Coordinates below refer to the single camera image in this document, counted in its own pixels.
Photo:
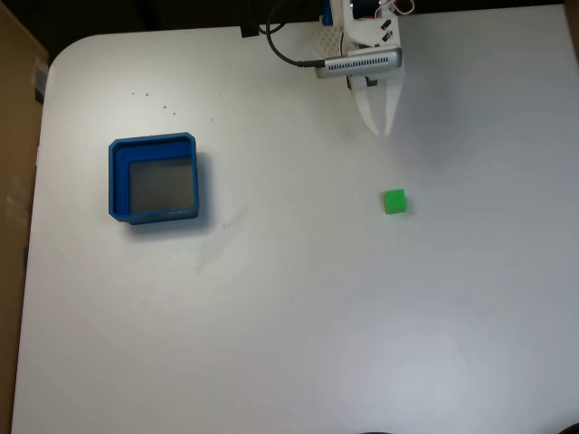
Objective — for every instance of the green cube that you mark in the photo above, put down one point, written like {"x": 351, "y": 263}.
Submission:
{"x": 395, "y": 201}

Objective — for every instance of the blue plastic box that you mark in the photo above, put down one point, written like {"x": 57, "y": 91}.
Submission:
{"x": 118, "y": 181}

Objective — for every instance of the blue table clamp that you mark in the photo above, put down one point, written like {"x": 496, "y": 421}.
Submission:
{"x": 326, "y": 13}

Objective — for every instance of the black tape strip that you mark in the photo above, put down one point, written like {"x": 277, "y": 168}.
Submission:
{"x": 249, "y": 31}

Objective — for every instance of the silver camera box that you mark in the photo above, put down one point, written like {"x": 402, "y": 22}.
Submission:
{"x": 362, "y": 64}

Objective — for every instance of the white perforated base plate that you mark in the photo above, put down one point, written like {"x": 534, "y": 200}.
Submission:
{"x": 329, "y": 40}

